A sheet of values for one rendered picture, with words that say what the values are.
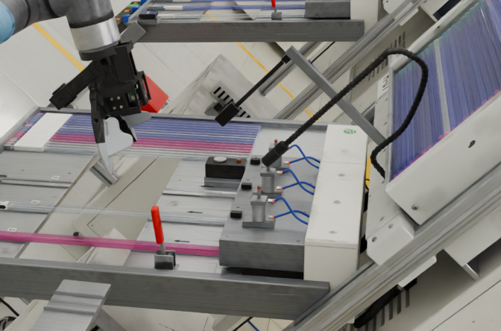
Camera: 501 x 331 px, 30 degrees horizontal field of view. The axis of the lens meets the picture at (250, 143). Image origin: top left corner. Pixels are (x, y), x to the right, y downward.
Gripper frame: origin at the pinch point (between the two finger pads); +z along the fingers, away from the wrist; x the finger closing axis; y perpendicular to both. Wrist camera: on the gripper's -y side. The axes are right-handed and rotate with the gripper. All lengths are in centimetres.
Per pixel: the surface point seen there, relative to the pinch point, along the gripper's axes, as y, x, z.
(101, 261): -25, 35, 36
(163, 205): 3.3, 5.5, 12.0
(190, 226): 9.6, -1.8, 13.5
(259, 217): 24.4, -11.9, 9.0
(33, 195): -20.8, 5.9, 6.4
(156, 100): -19, 84, 15
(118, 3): -103, 317, 29
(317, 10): 22, 128, 10
